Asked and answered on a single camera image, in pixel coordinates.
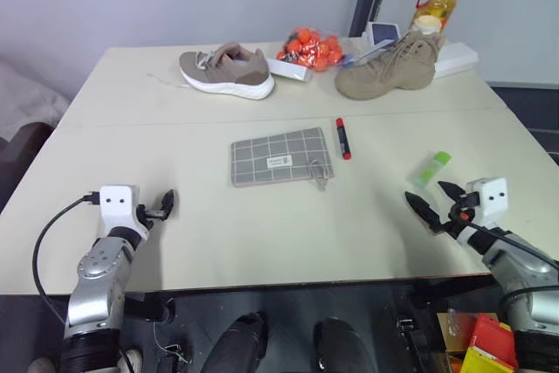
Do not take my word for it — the brown sneaker with white sole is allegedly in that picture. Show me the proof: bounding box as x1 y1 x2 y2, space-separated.
177 41 277 101

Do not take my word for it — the bag of orange balls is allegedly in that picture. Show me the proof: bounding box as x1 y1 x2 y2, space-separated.
274 27 350 73

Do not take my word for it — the flat white box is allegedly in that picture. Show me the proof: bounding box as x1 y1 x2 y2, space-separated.
432 40 480 80

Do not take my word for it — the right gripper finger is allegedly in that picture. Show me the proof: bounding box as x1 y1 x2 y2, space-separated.
437 180 466 204
404 190 445 235

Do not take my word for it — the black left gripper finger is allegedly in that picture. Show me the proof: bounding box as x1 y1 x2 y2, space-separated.
158 189 176 219

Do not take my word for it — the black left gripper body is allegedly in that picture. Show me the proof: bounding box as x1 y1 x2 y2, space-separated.
135 204 169 231

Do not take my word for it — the red and black marker pen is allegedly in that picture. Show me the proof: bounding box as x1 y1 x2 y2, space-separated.
335 117 354 162

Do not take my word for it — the dark side cabinet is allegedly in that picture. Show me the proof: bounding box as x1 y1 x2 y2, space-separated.
486 79 559 167

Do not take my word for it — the long white carton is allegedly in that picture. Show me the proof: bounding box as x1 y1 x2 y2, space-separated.
266 57 314 84

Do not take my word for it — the dark brown chair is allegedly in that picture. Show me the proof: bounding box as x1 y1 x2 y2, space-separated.
0 121 56 212

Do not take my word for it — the blue and white box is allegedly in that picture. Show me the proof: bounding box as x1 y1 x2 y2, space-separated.
362 20 402 47

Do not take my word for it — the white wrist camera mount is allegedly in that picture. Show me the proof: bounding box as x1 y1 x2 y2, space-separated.
99 184 150 239
464 177 510 230

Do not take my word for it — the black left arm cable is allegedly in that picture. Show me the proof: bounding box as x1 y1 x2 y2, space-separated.
31 191 102 327

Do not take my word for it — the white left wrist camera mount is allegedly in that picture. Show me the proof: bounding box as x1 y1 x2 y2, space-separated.
99 184 150 239

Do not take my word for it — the green glue stick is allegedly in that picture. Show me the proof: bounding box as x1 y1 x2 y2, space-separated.
411 150 452 189

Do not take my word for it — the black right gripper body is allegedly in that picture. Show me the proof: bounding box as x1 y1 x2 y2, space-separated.
440 192 480 240

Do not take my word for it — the yellow box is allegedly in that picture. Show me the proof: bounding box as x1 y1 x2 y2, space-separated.
459 345 504 373

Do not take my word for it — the red box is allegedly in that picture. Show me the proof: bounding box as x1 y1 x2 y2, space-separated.
467 313 520 370

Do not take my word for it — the grey checked pencil pouch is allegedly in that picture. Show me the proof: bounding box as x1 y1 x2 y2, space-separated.
228 127 336 194

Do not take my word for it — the white cloth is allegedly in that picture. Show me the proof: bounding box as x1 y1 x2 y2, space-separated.
0 59 71 141

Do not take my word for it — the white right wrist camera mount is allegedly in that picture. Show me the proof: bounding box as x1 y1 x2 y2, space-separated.
464 177 510 230

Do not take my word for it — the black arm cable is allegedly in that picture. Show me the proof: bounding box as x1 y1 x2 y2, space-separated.
462 219 559 318
31 191 102 327

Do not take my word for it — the dark rounded shape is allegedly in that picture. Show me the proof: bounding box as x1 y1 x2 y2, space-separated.
208 311 269 373
313 317 377 373

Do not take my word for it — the tan suede boot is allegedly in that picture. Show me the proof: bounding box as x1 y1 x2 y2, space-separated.
334 31 446 101

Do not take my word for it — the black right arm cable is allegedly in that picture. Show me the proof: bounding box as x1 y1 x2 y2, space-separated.
462 219 559 318

